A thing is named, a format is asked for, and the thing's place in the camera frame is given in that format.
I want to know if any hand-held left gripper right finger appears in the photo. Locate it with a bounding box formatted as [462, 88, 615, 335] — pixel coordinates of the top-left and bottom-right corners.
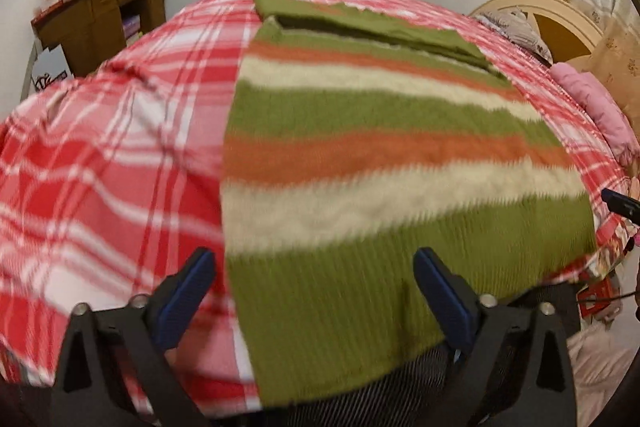
[412, 247, 583, 427]

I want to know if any brown patterned pillow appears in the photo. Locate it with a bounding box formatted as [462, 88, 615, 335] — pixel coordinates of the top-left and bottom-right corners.
[567, 17, 640, 128]

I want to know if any pale pink quilt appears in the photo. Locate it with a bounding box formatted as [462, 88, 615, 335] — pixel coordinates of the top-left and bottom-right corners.
[567, 317, 638, 413]

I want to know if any red printed packet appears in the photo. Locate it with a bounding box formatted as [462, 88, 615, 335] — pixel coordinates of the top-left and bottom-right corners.
[577, 227, 636, 323]

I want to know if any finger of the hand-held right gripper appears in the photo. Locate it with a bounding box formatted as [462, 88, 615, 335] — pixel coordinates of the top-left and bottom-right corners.
[601, 188, 640, 224]

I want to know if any cream bed headboard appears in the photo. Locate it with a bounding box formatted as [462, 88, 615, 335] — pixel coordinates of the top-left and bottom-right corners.
[470, 0, 606, 68]

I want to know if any white printed box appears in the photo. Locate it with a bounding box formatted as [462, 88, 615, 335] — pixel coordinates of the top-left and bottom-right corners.
[30, 44, 76, 95]

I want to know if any grey patterned pillow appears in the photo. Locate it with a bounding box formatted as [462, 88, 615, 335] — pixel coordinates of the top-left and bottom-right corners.
[477, 7, 553, 62]

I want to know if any green orange cream striped sweater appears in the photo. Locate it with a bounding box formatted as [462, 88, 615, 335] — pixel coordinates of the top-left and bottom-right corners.
[220, 0, 598, 408]

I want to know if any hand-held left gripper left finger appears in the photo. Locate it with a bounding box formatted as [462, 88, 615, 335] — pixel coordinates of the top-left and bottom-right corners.
[50, 247, 218, 427]

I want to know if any red white plaid bed sheet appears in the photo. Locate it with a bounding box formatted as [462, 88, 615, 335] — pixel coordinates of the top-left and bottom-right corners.
[0, 0, 631, 413]

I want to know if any pink pillow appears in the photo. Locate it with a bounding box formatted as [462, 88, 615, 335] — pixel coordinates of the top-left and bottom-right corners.
[550, 62, 636, 168]

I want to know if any brown wooden desk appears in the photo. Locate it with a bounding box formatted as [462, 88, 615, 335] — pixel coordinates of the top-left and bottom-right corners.
[31, 0, 167, 78]

